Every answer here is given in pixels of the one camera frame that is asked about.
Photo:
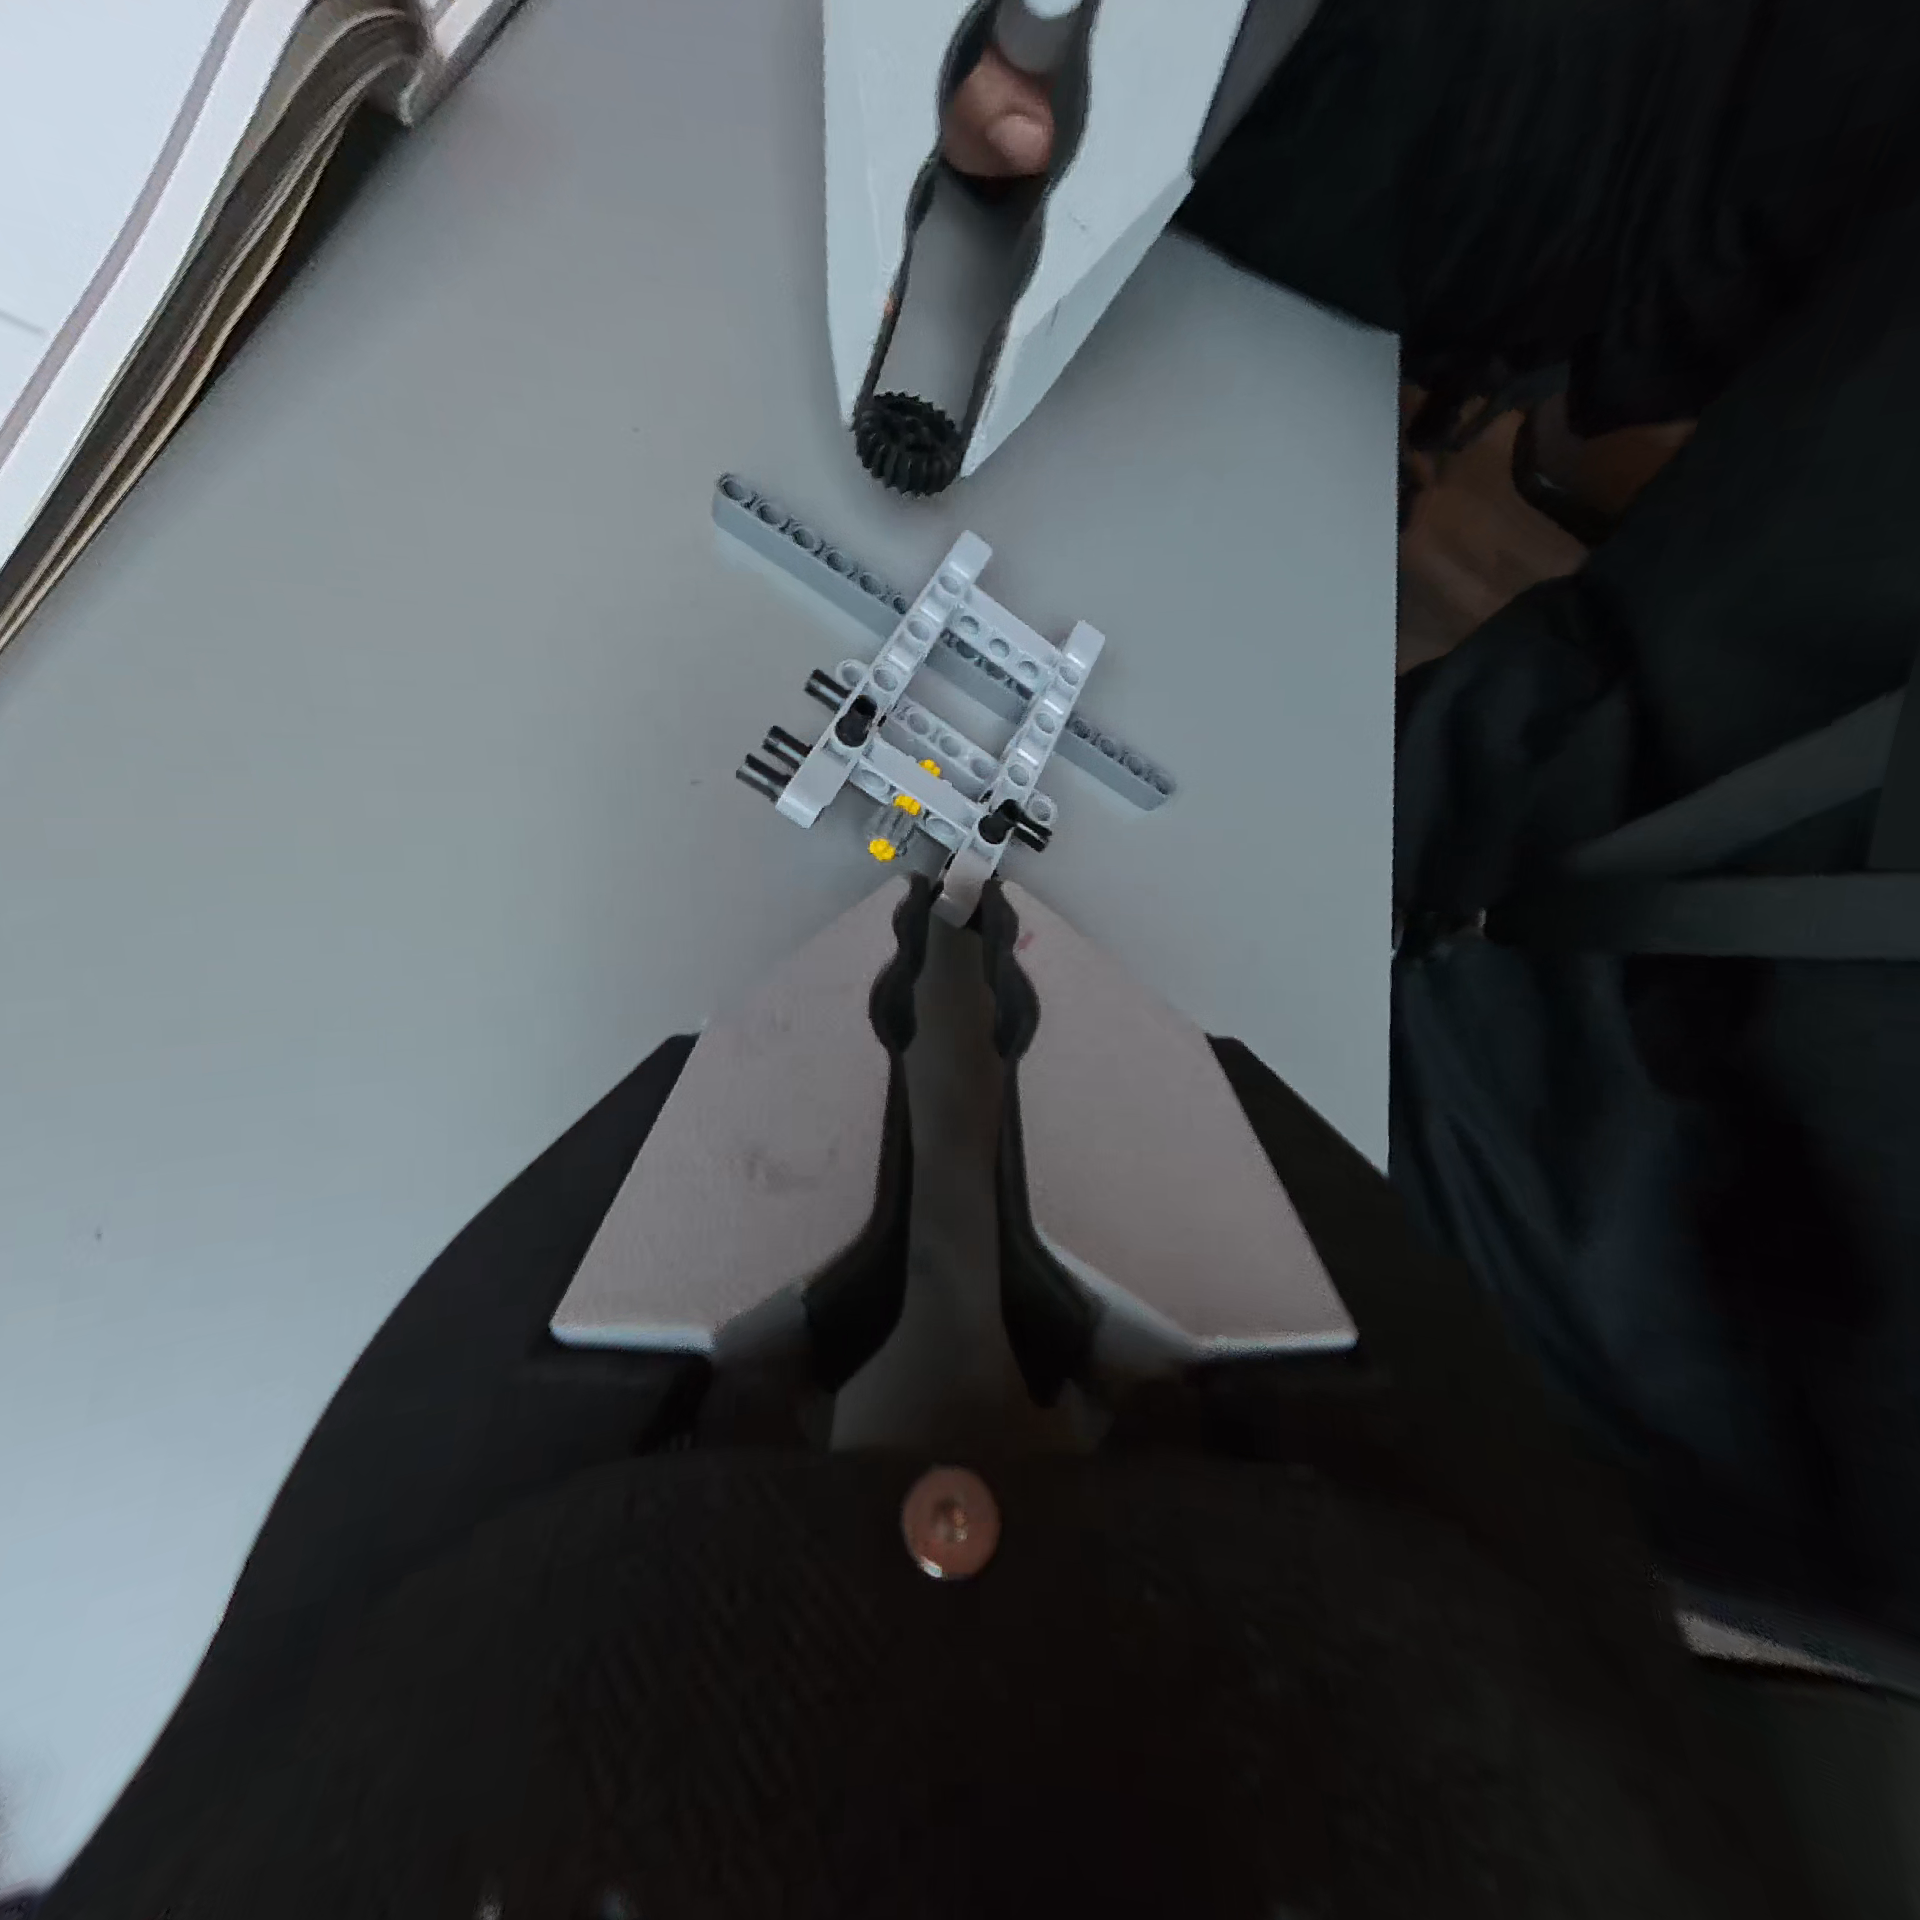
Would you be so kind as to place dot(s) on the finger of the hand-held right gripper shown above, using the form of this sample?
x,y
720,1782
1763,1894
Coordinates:
x,y
869,149
1125,193

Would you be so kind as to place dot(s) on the person's right forearm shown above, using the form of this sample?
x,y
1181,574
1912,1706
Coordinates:
x,y
1501,149

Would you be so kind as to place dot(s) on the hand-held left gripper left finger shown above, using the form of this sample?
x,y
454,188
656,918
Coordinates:
x,y
751,1171

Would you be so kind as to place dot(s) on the white instruction booklet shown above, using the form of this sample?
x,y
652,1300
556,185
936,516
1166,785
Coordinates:
x,y
91,180

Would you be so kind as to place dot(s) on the person's right hand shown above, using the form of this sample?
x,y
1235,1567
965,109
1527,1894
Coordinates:
x,y
1009,127

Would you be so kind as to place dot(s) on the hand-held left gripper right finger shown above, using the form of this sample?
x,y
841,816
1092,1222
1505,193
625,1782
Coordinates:
x,y
1171,1186

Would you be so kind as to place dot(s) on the grey chair frame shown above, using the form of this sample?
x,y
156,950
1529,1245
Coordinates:
x,y
1725,901

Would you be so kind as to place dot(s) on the black lego gear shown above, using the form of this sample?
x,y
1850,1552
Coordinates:
x,y
909,436

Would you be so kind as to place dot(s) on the grey lego frame assembly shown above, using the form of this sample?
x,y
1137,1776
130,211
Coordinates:
x,y
962,586

